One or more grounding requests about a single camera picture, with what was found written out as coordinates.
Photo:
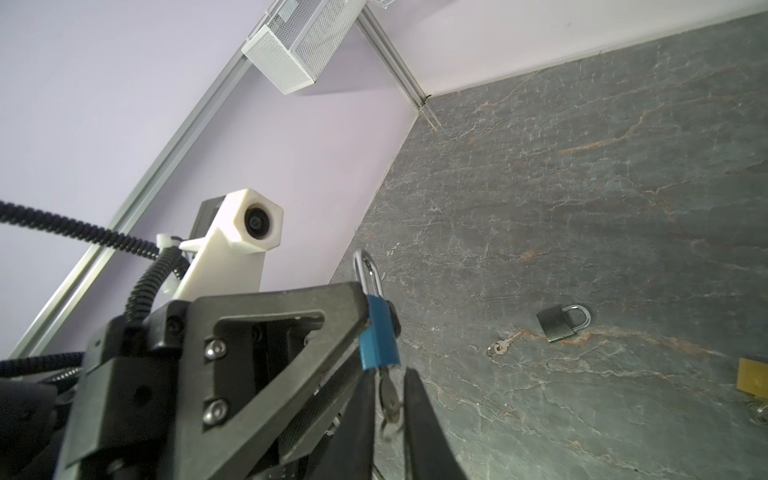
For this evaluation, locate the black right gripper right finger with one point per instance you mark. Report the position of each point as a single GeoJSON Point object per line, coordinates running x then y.
{"type": "Point", "coordinates": [426, 449]}

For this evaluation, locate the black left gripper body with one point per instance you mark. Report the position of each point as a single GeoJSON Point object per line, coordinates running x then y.
{"type": "Point", "coordinates": [104, 413]}

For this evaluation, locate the black padlock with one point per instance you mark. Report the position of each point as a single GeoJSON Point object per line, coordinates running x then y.
{"type": "Point", "coordinates": [555, 321]}

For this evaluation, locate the silver key bunch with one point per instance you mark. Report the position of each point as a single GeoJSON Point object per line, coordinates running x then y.
{"type": "Point", "coordinates": [500, 347]}

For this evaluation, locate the blue padlock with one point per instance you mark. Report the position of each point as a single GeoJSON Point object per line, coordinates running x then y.
{"type": "Point", "coordinates": [377, 343]}

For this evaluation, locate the brass padlock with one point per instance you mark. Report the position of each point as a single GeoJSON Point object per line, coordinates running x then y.
{"type": "Point", "coordinates": [752, 380]}

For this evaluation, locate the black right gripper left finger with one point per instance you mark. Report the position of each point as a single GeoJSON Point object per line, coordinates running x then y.
{"type": "Point", "coordinates": [350, 452]}

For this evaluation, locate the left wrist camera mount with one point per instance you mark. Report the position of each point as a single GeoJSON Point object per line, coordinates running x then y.
{"type": "Point", "coordinates": [229, 258]}

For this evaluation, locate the white mesh box basket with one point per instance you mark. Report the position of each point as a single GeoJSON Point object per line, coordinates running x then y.
{"type": "Point", "coordinates": [295, 40]}

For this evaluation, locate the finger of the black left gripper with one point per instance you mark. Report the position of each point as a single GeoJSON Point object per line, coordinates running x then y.
{"type": "Point", "coordinates": [306, 430]}
{"type": "Point", "coordinates": [249, 364]}

